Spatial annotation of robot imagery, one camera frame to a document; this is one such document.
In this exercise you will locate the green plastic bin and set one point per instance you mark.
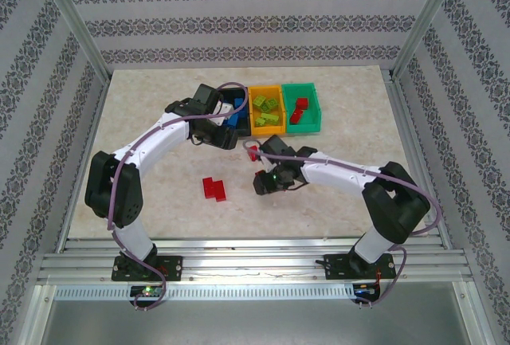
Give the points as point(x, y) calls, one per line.
point(307, 128)

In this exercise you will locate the long red lego brick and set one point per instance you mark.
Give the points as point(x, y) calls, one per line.
point(296, 116)
point(302, 103)
point(208, 187)
point(220, 190)

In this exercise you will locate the long blue lego brick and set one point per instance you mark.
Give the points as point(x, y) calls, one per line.
point(235, 118)

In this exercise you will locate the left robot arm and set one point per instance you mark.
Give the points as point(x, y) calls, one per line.
point(155, 146)

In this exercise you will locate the yellow plastic bin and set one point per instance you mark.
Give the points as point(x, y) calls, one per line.
point(267, 132)

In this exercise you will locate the aluminium table side rail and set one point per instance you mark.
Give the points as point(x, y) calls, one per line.
point(92, 122)
point(406, 122)

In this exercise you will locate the grey metal panel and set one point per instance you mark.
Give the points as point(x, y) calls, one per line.
point(255, 321)

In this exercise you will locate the long lime green lego brick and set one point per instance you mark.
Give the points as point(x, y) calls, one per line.
point(270, 118)

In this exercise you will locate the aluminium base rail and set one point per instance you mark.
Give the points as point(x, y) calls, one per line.
point(255, 265)

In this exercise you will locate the black plastic bin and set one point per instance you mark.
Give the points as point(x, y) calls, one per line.
point(243, 133)

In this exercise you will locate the aluminium frame post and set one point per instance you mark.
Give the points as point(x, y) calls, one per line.
point(75, 22)
point(424, 22)

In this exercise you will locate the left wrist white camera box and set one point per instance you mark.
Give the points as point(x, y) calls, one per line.
point(219, 112)

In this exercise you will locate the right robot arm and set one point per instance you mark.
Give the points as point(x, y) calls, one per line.
point(338, 171)

